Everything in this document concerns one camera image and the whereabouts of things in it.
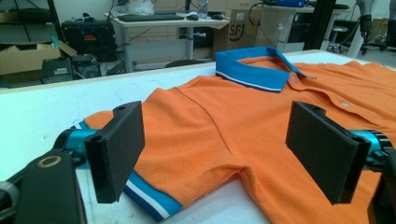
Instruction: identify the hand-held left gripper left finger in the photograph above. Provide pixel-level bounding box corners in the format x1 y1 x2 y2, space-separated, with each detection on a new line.
84 101 146 203

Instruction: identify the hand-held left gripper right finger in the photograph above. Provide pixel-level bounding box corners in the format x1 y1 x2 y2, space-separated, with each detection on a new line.
285 101 372 205

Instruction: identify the orange polo shirt blue collar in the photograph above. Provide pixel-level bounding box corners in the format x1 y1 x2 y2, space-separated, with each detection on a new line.
73 46 396 224

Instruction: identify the white foam mat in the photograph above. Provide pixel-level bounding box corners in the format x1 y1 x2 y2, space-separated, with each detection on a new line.
0 50 396 224

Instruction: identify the black computer tower green label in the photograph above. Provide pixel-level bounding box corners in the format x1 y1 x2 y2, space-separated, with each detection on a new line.
40 57 75 85

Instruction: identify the office chair base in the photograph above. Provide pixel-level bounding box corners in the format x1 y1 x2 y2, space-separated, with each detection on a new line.
326 25 350 54

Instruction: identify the black metal pillar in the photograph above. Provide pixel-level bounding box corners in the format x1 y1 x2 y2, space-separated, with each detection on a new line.
303 0 338 51

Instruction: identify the open cardboard box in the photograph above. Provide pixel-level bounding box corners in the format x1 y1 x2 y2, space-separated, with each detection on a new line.
0 40 78 84

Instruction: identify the white side desk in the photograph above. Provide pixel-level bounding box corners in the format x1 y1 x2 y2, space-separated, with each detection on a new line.
257 4 363 59

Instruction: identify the black keyboard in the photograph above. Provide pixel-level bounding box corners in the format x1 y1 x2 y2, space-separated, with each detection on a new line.
117 13 185 23

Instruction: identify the clear plastic bag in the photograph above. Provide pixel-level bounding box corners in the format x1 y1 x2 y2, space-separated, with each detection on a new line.
110 0 156 17

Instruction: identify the cardboard box with black logo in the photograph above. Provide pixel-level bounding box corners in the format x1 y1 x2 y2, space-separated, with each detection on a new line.
212 8 262 59

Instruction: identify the blue box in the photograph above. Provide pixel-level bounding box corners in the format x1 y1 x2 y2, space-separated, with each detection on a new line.
276 0 308 8

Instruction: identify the dark metal shelf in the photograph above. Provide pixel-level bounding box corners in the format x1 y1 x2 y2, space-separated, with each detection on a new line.
0 0 62 45

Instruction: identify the clear water bottle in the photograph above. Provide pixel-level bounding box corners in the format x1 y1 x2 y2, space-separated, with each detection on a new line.
197 0 209 20

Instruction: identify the black equipment case with cables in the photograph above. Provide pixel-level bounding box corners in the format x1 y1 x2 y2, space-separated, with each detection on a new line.
61 19 119 63

